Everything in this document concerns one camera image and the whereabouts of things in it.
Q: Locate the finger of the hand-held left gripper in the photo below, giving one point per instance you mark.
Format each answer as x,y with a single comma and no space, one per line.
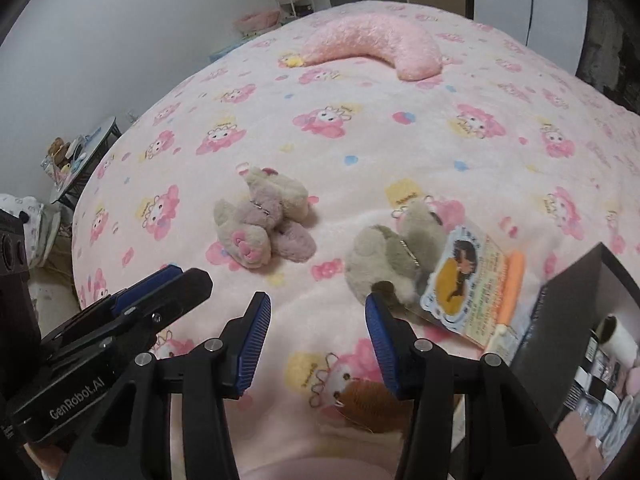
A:
170,305
145,287

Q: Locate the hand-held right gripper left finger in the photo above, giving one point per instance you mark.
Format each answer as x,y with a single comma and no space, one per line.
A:
255,345

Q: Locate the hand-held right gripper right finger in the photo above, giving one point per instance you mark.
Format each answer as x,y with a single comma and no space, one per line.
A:
382,345

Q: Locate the grey plush toy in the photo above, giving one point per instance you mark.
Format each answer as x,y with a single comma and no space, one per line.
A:
385,255

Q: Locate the doll picture card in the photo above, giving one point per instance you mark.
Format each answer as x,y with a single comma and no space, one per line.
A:
462,280

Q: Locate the pink and beige plush toy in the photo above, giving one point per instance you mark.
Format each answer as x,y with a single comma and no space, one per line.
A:
260,215

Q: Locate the orange and white pen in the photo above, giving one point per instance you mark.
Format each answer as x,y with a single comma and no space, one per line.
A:
512,285

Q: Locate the black storage box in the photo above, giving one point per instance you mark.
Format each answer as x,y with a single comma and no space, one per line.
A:
555,310

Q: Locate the white printed cloth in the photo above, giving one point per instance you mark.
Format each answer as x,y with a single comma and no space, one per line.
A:
35,225

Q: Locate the person's pink clothing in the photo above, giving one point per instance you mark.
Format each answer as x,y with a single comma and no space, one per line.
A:
320,467

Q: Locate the dark side table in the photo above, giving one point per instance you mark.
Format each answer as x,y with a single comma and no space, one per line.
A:
97,152

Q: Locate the pile of small toys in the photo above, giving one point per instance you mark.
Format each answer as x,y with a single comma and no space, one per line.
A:
67,157

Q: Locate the pink printed blanket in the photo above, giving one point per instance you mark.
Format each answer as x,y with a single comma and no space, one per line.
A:
400,135

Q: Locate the stack of small photo cards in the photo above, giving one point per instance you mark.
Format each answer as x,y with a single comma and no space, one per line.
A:
600,395

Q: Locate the white lint roller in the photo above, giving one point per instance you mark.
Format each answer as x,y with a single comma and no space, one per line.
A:
617,340

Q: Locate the pink round cushion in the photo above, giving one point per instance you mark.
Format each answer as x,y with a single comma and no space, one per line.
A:
257,21

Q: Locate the pink crescent plush pillow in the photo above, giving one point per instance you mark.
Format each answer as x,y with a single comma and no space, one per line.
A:
370,40

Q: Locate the white wardrobe door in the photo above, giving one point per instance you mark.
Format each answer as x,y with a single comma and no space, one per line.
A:
525,15

